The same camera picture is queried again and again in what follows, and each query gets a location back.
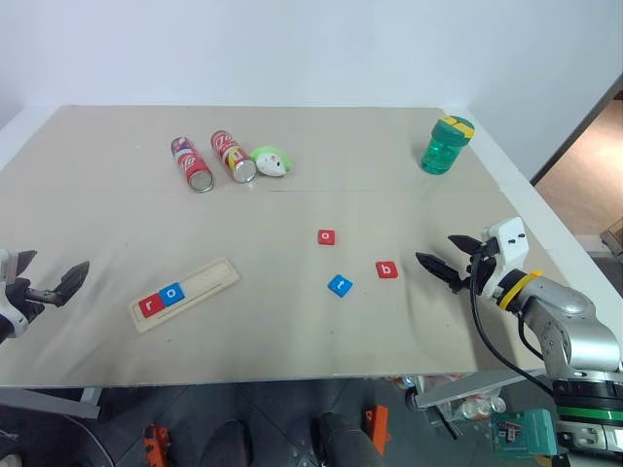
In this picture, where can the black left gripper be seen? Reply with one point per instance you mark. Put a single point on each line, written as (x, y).
(22, 294)

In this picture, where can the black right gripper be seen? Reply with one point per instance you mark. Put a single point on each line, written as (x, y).
(487, 248)

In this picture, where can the red letter tile b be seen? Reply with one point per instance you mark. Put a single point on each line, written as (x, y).
(387, 269)

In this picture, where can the red letter tile r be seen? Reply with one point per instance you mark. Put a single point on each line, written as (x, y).
(148, 305)

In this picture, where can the blue letter tile t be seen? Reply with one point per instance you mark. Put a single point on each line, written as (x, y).
(340, 285)

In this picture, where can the blue letter tile o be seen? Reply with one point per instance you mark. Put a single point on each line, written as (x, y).
(171, 293)

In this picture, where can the red letter tile o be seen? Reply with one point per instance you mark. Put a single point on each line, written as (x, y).
(326, 237)

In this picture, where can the wooden letter tile rack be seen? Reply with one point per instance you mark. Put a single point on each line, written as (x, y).
(204, 284)

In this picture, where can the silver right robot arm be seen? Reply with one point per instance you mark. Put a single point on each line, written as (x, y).
(569, 326)

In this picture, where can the green cup with yellow-green lid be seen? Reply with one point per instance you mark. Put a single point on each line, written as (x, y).
(443, 151)

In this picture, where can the grey metal panel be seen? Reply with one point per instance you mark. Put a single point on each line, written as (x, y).
(467, 386)

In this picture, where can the clear plastic bottles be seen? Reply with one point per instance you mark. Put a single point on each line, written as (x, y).
(479, 407)

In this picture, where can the brown cardboard box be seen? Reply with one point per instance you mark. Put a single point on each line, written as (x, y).
(613, 239)

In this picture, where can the beige table mat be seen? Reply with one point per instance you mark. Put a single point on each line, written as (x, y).
(292, 331)

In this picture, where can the orange and black tool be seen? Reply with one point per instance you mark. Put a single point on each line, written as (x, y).
(156, 445)
(377, 428)

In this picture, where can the green box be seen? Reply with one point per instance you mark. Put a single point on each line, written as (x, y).
(525, 433)

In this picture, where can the green and white toy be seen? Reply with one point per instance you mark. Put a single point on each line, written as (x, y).
(271, 161)

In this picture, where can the dark rounded shape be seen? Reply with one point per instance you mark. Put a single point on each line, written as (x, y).
(348, 442)

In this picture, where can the red soda can yellow label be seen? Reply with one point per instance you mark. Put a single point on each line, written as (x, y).
(232, 154)

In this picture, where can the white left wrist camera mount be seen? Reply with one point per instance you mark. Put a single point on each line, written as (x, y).
(10, 313)

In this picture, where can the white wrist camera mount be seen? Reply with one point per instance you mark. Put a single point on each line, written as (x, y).
(10, 313)
(511, 238)

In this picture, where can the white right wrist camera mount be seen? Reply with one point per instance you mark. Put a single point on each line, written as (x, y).
(511, 238)

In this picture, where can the white table frame bar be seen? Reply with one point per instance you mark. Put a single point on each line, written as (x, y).
(53, 401)

